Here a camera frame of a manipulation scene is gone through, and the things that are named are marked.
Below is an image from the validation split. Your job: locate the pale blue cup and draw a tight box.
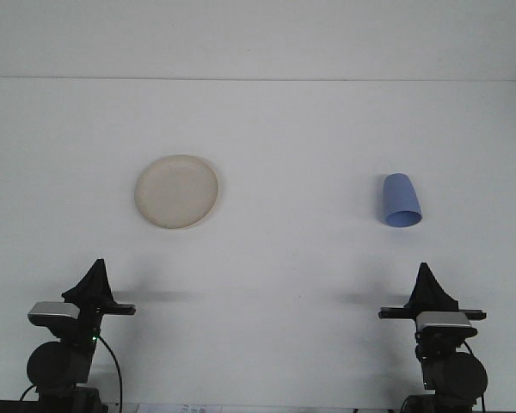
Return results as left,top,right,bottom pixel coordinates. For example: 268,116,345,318
381,172,424,229

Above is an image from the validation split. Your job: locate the pale round plate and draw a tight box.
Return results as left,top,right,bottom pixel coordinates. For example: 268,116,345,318
133,153,219,231

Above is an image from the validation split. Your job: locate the long black arm cable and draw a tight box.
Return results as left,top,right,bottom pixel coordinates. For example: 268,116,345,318
95,336,123,408

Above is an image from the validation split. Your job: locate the black mounting platform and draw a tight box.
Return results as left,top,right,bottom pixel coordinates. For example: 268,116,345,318
0,398,40,413

